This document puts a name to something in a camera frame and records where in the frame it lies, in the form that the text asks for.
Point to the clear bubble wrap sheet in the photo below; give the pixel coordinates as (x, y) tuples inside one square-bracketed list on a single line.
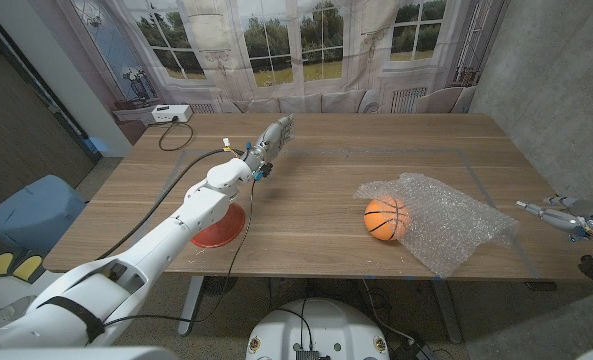
[(446, 225)]

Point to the black round floor object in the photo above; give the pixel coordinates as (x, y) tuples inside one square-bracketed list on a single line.
[(221, 286)]

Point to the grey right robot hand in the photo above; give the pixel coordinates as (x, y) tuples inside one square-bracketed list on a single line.
[(558, 217)]

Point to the printed window backdrop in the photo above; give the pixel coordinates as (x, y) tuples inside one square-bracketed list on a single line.
[(276, 50)]

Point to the grey sneaker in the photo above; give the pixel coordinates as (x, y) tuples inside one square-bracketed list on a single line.
[(6, 310)]

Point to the blue plastic floor object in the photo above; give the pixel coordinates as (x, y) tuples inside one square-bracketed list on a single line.
[(97, 145)]

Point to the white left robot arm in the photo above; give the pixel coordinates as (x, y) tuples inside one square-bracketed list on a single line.
[(176, 235)]

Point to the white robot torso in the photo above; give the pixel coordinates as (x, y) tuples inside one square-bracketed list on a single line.
[(321, 325)]

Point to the white power strip box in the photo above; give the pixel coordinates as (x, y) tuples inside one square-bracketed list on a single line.
[(171, 113)]

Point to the white table leg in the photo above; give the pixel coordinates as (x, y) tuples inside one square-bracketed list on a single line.
[(191, 305)]

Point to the blue upholstered seat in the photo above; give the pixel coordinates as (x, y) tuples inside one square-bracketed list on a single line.
[(31, 215)]

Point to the red dish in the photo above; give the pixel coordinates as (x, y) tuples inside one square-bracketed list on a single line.
[(226, 230)]

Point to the black floor device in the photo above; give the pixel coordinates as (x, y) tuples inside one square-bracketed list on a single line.
[(413, 351)]

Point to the small orange basketball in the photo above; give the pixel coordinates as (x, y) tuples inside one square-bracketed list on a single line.
[(381, 220)]

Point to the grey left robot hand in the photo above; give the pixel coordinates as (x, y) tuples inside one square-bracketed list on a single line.
[(273, 140)]

